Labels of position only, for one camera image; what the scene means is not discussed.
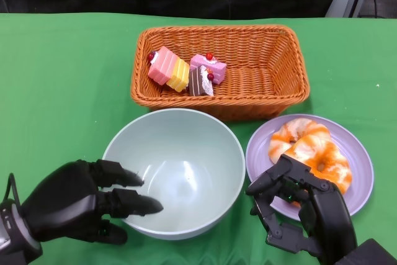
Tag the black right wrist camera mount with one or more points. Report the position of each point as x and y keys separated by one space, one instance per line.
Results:
x=372 y=254

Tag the yellow cake slice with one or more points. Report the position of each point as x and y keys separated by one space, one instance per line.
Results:
x=180 y=75

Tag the salmon striped cake slice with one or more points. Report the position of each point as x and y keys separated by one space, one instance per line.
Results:
x=161 y=66

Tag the orange striped bread roll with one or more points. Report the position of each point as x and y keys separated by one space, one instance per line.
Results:
x=328 y=156
x=285 y=137

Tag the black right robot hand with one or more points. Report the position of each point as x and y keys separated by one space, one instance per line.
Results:
x=332 y=218

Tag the pink cake slice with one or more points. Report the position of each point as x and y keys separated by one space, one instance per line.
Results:
x=217 y=71

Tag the brown chocolate cake slice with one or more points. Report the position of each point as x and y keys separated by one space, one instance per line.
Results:
x=197 y=85

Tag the orange wicker basket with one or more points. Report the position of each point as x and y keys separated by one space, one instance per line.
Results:
x=263 y=85

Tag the pale green bowl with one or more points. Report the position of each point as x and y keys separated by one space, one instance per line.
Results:
x=186 y=153

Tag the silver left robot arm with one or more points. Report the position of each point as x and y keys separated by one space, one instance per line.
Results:
x=15 y=234

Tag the lavender plate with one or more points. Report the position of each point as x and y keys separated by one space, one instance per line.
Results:
x=260 y=159

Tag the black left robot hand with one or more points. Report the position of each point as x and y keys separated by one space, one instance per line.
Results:
x=62 y=203

